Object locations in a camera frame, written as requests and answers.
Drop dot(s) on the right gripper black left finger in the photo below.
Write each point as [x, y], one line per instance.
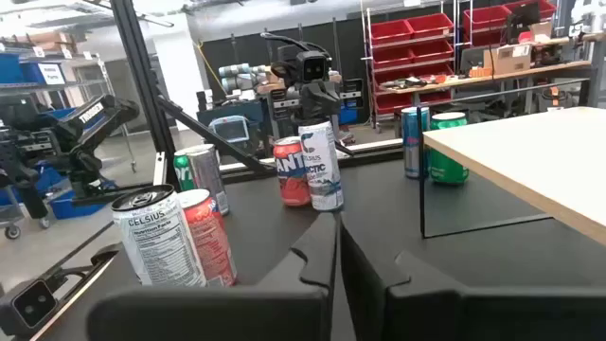
[213, 317]

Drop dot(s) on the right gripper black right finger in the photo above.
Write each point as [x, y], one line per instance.
[473, 317]

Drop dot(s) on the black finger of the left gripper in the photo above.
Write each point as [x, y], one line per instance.
[308, 118]
[328, 117]

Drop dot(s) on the red Fanta can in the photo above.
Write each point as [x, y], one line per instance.
[290, 180]
[215, 241]

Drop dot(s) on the light blue Red Bull can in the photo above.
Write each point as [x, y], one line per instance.
[409, 142]

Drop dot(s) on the silver blue Red Bull can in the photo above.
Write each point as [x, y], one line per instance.
[208, 180]

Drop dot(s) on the green Sprite can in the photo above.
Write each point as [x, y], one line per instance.
[182, 173]
[447, 170]

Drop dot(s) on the blue storage bin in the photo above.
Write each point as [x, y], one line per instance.
[80, 206]
[348, 116]

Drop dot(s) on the blue screen device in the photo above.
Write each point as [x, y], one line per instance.
[229, 129]

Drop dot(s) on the metal rack with red bins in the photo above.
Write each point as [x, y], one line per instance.
[407, 52]
[483, 21]

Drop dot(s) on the long wooden workbench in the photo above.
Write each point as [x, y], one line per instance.
[473, 79]

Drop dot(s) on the cardboard box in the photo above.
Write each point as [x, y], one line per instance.
[509, 59]
[47, 42]

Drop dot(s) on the black monitor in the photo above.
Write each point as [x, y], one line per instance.
[521, 21]

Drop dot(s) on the orange shop vacuum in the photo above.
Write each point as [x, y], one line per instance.
[554, 99]

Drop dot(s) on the blue bin with white label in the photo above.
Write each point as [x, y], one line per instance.
[28, 73]

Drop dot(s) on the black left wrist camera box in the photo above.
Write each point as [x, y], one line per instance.
[313, 68]

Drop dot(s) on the white corner bracket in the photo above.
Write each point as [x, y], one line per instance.
[159, 168]

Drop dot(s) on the black aluminium frame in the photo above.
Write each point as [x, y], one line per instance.
[142, 95]

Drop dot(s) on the black camera on bracket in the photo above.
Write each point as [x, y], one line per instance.
[28, 308]

